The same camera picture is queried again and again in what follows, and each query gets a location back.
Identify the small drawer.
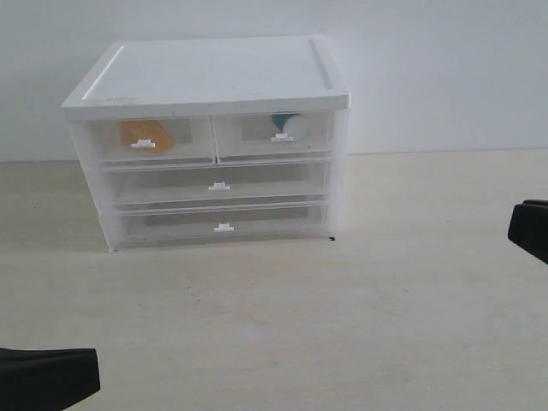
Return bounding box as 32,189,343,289
212,110,348,163
85,117,214,164

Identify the white pill bottle blue label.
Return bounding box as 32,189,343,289
271,113,310,140

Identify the yellow cheese wedge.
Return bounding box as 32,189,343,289
120,120,176,153

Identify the clear plastic drawer cabinet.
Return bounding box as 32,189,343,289
63,35,351,252

